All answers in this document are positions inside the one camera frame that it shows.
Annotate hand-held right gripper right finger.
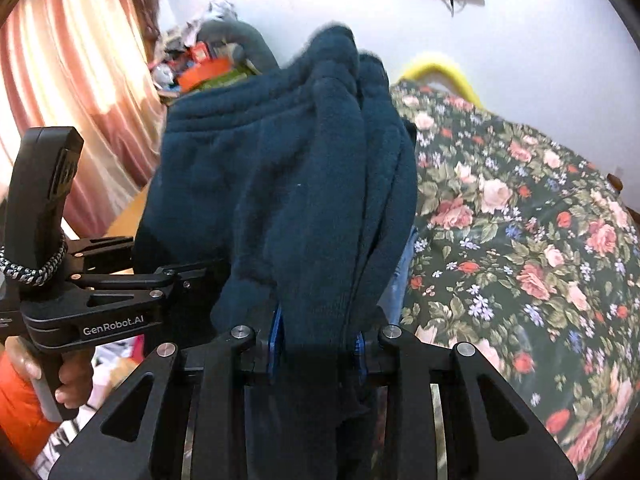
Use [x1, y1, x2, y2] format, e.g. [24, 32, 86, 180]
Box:
[354, 325, 579, 480]

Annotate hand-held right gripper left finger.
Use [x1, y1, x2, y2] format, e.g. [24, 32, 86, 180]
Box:
[47, 305, 287, 480]

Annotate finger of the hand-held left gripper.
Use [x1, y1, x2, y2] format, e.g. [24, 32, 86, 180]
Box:
[64, 236, 137, 273]
[79, 265, 209, 312]

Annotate dark teal fleece pants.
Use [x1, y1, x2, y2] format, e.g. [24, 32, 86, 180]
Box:
[132, 22, 419, 480]

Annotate person's left forearm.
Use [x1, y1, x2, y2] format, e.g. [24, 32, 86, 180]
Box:
[0, 355, 64, 467]

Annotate person's left hand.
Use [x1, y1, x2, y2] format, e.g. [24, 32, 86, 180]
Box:
[2, 336, 97, 409]

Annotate folded blue jeans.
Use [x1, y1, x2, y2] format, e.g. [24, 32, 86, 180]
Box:
[377, 225, 419, 327]

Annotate pink curtain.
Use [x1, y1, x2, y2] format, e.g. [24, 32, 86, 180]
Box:
[0, 0, 167, 239]

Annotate orange box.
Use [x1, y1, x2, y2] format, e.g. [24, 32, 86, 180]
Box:
[177, 56, 234, 92]

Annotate pile of assorted household clutter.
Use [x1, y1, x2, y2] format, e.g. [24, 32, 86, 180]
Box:
[150, 0, 240, 98]

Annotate green patterned bag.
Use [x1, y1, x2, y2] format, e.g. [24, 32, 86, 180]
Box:
[194, 61, 262, 94]

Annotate floral bedspread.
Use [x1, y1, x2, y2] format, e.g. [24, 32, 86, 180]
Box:
[377, 80, 640, 479]

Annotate grey rolled cushion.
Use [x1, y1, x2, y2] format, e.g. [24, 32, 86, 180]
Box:
[197, 19, 281, 75]

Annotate yellow headboard rail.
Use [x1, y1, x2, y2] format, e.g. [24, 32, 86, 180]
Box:
[397, 51, 484, 109]

